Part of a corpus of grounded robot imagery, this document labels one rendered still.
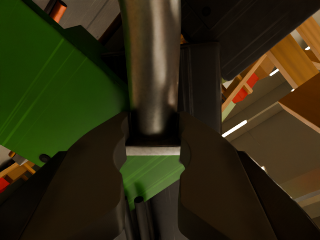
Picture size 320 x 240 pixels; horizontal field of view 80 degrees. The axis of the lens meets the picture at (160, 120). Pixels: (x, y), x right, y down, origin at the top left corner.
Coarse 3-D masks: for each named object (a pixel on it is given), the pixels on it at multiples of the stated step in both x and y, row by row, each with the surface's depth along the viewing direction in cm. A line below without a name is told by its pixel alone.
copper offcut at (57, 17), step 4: (60, 0) 44; (56, 4) 43; (60, 4) 43; (64, 4) 44; (56, 8) 43; (60, 8) 43; (64, 8) 44; (52, 12) 44; (56, 12) 44; (60, 12) 44; (52, 16) 44; (56, 16) 44; (60, 16) 45; (56, 20) 45
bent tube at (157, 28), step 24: (120, 0) 9; (144, 0) 8; (168, 0) 8; (144, 24) 9; (168, 24) 9; (144, 48) 9; (168, 48) 9; (144, 72) 10; (168, 72) 10; (144, 96) 10; (168, 96) 11; (144, 120) 11; (168, 120) 11; (144, 144) 12; (168, 144) 12
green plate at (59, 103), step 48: (0, 0) 11; (0, 48) 12; (48, 48) 12; (96, 48) 18; (0, 96) 14; (48, 96) 14; (96, 96) 14; (0, 144) 16; (48, 144) 16; (144, 192) 20
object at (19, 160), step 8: (120, 16) 22; (112, 24) 23; (120, 24) 23; (104, 32) 24; (112, 32) 23; (120, 32) 23; (104, 40) 24; (112, 40) 24; (120, 40) 23; (112, 48) 24; (120, 48) 24; (16, 160) 33; (24, 160) 33
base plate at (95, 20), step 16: (32, 0) 38; (48, 0) 41; (64, 0) 45; (80, 0) 49; (96, 0) 54; (112, 0) 61; (64, 16) 49; (80, 16) 55; (96, 16) 61; (112, 16) 69; (96, 32) 70
